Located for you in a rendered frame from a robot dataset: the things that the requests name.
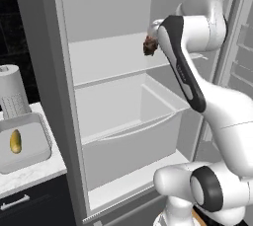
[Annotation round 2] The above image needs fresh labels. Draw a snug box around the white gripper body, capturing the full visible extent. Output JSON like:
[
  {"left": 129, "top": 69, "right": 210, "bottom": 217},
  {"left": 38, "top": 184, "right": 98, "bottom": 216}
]
[{"left": 146, "top": 19, "right": 165, "bottom": 44}]

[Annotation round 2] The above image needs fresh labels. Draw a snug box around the brown steak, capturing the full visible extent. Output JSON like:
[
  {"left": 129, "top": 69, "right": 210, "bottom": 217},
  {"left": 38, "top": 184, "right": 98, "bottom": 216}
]
[{"left": 142, "top": 35, "right": 160, "bottom": 57}]

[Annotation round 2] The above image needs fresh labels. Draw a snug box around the grey tupperware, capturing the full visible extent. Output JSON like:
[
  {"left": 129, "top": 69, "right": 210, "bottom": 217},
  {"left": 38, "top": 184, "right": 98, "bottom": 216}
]
[{"left": 0, "top": 112, "right": 54, "bottom": 176}]

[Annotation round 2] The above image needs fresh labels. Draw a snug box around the yellow-green cucumber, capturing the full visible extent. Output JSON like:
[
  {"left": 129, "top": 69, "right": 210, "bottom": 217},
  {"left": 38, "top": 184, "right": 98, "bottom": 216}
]
[{"left": 9, "top": 128, "right": 24, "bottom": 155}]

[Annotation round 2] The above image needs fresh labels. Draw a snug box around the white fridge shelf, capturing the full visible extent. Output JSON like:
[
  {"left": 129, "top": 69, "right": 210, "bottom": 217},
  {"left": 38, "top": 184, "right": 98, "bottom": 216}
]
[{"left": 67, "top": 32, "right": 207, "bottom": 88}]

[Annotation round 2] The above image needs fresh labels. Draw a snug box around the grey fridge door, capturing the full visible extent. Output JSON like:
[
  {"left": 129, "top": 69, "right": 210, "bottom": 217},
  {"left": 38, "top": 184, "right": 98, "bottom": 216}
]
[{"left": 215, "top": 0, "right": 253, "bottom": 169}]

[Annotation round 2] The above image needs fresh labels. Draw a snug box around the grey fridge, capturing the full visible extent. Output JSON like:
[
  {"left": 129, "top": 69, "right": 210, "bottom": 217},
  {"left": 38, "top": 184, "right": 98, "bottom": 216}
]
[{"left": 11, "top": 0, "right": 253, "bottom": 226}]

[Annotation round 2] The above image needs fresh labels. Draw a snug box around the white fridge drawer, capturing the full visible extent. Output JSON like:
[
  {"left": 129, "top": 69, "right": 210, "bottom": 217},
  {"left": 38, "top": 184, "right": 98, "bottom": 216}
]
[{"left": 74, "top": 73, "right": 191, "bottom": 192}]

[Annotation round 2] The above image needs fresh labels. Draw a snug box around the grey paper towel roll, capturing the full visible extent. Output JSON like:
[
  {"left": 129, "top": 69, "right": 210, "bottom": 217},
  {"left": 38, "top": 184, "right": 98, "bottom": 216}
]
[{"left": 0, "top": 64, "right": 33, "bottom": 121}]

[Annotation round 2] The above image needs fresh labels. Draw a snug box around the dark cabinet drawer front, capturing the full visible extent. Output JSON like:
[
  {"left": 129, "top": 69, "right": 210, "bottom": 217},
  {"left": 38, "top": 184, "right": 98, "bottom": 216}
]
[{"left": 0, "top": 173, "right": 77, "bottom": 226}]

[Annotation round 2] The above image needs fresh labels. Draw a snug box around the silver drawer handle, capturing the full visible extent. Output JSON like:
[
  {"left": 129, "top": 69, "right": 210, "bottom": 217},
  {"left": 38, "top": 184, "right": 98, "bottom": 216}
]
[{"left": 0, "top": 193, "right": 31, "bottom": 212}]

